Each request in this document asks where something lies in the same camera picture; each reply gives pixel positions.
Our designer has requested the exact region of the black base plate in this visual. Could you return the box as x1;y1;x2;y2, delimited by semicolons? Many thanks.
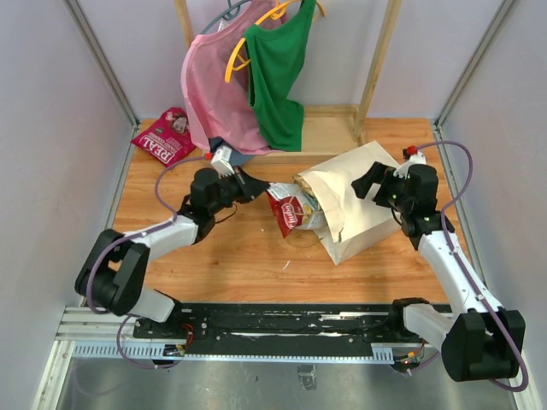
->
133;302;421;354

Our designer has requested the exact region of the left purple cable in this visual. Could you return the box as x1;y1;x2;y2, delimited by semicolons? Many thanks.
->
85;153;213;371

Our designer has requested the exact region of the teal chips snack bag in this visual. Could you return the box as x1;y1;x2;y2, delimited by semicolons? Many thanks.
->
297;183;327;230

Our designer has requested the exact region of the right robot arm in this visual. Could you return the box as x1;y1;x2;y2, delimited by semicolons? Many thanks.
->
351;161;529;392

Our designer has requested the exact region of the green tank top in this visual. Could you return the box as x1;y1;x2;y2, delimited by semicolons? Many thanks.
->
244;1;316;152

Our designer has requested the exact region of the wooden clothes rack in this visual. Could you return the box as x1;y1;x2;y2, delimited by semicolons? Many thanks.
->
177;1;401;163

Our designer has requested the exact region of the beige paper bag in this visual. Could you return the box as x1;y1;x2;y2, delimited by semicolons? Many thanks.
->
294;141;399;266

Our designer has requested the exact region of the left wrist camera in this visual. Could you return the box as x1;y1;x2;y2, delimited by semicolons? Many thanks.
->
204;145;235;177

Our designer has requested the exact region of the pink REAL snack bag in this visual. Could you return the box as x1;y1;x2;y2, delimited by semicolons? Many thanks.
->
131;108;196;167

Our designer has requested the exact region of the blue cloth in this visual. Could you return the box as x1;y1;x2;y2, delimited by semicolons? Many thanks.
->
209;137;255;167

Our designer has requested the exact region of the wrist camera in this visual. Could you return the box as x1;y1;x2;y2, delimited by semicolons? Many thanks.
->
394;145;426;179
204;145;235;177

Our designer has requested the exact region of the pink mesh shirt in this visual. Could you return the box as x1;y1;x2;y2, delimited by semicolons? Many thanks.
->
181;1;276;155

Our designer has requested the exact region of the grey cable duct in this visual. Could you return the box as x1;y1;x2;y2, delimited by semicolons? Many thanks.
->
70;341;397;366

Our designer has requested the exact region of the grey-blue clothes hanger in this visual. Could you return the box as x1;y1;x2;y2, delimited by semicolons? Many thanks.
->
201;0;250;35

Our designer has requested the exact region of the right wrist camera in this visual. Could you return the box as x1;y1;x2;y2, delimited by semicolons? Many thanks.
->
394;145;426;179

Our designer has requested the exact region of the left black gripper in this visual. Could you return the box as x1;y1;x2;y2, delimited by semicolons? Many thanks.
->
209;165;270;215

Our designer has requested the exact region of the yellow clothes hanger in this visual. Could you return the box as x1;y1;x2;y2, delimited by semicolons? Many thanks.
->
224;1;326;84

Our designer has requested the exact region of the red Chulpi snack bag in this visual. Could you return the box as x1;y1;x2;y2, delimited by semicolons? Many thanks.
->
266;183;305;238

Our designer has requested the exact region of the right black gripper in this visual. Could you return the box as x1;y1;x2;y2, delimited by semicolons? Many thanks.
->
350;161;412;214

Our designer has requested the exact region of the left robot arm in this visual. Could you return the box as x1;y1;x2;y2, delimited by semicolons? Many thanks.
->
74;168;270;338

